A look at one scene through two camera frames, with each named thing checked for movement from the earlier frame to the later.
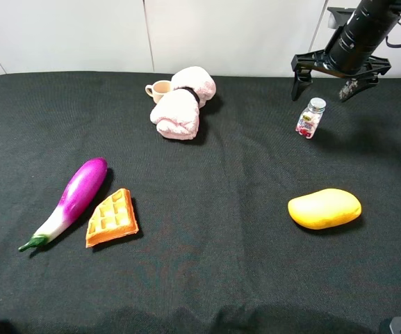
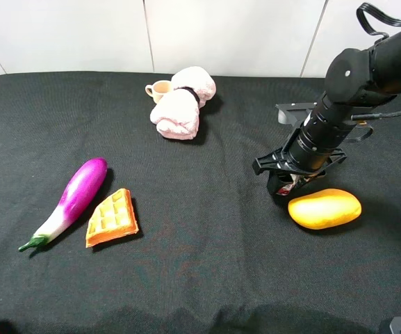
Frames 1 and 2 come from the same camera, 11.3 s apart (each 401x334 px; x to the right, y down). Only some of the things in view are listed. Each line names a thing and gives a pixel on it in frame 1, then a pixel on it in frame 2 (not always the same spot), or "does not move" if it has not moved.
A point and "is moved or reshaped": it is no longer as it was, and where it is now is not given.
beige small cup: [158, 89] does not move
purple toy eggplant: [80, 192] does not move
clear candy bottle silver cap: [317, 104] is moved or reshaped
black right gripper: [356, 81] to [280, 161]
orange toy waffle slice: [113, 217] does not move
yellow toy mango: [325, 208] does not move
